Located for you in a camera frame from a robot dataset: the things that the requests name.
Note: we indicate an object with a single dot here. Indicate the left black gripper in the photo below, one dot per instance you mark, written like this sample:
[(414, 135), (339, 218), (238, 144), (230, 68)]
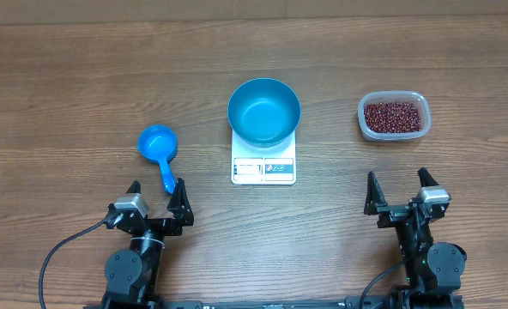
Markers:
[(172, 227)]

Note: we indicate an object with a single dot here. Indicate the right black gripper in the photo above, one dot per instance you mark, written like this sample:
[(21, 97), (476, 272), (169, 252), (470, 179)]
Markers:
[(394, 213)]

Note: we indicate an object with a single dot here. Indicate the blue plastic measuring scoop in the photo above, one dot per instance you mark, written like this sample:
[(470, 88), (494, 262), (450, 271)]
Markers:
[(159, 144)]

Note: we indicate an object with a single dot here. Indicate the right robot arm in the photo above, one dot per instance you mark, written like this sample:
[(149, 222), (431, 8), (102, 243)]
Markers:
[(433, 270)]

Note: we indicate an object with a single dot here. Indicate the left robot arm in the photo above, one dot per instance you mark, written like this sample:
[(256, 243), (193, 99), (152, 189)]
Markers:
[(132, 273)]

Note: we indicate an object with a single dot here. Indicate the white digital kitchen scale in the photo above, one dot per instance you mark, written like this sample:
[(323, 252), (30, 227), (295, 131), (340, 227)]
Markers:
[(252, 165)]

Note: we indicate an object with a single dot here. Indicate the blue metal bowl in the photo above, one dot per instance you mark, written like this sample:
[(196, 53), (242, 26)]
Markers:
[(264, 111)]

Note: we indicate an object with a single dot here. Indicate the red adzuki beans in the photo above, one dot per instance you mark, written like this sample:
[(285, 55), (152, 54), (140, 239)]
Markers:
[(392, 117)]

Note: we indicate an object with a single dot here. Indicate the clear plastic food container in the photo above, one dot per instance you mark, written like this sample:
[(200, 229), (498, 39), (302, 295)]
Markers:
[(384, 96)]

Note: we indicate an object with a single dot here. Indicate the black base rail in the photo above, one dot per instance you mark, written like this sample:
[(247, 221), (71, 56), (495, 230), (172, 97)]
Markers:
[(350, 302)]

